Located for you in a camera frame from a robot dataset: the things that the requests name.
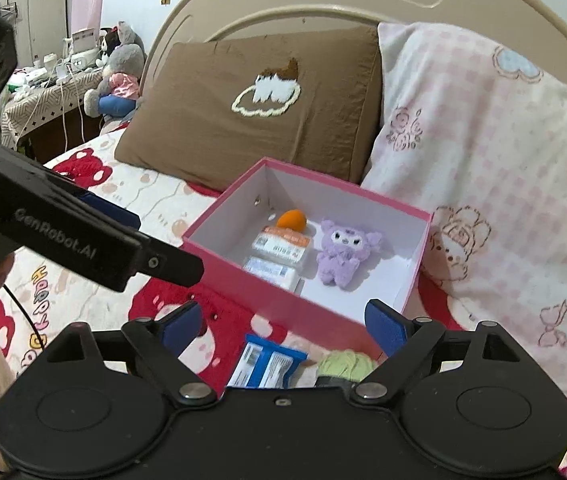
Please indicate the brown pillow with cloud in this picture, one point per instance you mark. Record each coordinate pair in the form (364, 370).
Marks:
(311, 99)

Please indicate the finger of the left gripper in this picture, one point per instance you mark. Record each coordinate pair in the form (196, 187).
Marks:
(168, 263)
(106, 216)

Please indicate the blue wet wipes pack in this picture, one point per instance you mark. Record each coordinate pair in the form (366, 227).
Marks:
(263, 364)

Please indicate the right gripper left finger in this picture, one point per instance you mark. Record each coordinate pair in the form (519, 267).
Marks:
(157, 347)

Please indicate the pink checked pillow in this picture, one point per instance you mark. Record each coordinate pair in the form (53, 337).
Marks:
(476, 134)

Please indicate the orange makeup sponge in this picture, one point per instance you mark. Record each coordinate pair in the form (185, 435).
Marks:
(293, 220)

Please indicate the orange white medicine box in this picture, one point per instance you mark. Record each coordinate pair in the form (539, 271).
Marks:
(283, 246)

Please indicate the blue white medicine box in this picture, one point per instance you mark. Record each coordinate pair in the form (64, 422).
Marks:
(274, 273)

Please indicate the grey plush toy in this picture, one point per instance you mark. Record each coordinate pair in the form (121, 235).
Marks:
(119, 90)

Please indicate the green yarn ball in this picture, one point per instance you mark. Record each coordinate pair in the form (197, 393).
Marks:
(344, 368)

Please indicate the pink cardboard box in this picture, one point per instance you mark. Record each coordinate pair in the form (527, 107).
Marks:
(313, 249)

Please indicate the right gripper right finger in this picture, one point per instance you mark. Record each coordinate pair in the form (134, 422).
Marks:
(409, 347)

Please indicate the white cabinet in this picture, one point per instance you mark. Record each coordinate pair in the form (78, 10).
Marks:
(40, 28)

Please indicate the purple plush toy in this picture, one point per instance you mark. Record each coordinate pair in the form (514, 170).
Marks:
(343, 249)

